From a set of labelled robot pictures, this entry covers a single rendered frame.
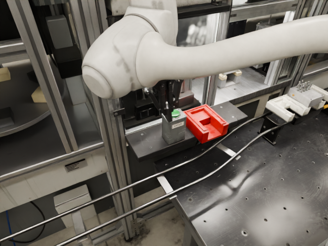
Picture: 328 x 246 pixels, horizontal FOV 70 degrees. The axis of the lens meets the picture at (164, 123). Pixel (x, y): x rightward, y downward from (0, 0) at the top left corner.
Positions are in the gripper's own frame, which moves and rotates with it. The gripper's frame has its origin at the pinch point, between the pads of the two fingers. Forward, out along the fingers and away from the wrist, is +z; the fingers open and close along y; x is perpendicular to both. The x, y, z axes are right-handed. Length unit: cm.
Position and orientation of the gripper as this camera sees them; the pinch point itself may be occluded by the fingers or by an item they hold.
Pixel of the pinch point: (168, 112)
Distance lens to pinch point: 78.9
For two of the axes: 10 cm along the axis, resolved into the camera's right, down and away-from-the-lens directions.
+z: 1.0, 6.3, 7.7
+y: -8.9, 4.0, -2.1
